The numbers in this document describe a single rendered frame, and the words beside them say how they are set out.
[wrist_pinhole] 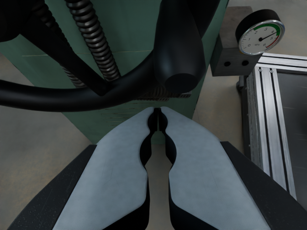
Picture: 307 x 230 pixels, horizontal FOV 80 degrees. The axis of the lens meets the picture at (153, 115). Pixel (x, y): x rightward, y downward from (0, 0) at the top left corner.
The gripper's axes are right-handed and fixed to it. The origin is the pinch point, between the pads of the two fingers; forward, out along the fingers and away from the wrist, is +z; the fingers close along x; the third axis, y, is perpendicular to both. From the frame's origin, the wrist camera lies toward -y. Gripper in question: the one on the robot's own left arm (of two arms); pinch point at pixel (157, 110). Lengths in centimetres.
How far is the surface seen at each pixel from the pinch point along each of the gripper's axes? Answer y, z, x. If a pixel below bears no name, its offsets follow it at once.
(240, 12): -3.1, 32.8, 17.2
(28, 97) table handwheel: 2.4, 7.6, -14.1
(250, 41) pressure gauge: 0.0, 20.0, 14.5
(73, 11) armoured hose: -5.4, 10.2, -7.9
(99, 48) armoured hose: -1.5, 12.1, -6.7
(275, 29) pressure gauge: -1.6, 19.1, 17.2
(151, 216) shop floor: 69, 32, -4
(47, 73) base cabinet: 7.6, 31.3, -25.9
